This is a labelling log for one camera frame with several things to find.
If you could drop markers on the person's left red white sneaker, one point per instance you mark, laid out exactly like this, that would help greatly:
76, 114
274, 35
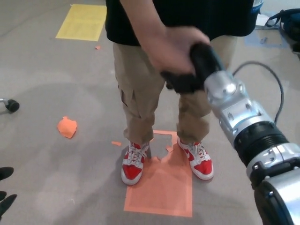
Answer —
201, 164

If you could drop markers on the person's right forearm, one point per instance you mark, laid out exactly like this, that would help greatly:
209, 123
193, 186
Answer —
143, 18

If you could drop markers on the dark blue backpack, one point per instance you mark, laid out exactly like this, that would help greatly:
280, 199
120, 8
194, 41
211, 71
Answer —
291, 23

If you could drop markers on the crumpled orange tape piece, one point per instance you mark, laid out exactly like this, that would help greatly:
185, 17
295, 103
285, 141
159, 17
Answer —
67, 127

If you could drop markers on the robot black right hand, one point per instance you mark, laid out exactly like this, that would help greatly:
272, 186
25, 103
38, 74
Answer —
204, 61

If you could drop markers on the khaki cargo pants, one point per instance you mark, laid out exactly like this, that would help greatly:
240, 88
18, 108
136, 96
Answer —
138, 93

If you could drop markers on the person's right red white sneaker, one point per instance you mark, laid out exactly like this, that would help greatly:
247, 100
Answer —
132, 168

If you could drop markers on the yellow tape floor square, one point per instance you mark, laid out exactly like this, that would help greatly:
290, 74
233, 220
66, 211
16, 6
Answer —
80, 23

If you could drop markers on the black chair caster wheel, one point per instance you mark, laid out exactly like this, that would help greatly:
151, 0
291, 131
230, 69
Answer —
12, 105

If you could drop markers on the orange tape floor square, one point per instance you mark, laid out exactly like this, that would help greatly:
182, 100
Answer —
161, 194

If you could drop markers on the person's red white sneaker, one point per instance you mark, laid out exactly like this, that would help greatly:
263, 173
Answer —
132, 168
201, 164

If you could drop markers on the white paper sheet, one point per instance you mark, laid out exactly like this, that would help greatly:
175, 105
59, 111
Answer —
262, 20

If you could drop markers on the small orange tape scrap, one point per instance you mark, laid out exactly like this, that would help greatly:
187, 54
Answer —
98, 47
116, 143

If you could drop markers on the robot black left hand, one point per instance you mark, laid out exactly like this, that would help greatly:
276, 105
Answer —
5, 204

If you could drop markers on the black t-shirt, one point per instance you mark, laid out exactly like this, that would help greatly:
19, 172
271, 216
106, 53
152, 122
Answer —
222, 18

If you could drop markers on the clear water bottle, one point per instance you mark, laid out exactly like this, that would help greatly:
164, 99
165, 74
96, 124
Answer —
257, 5

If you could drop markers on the person's right hand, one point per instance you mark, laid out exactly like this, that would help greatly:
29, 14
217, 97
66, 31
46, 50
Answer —
173, 47

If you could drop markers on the robot silver right arm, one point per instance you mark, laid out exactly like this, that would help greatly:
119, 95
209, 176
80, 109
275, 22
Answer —
253, 131

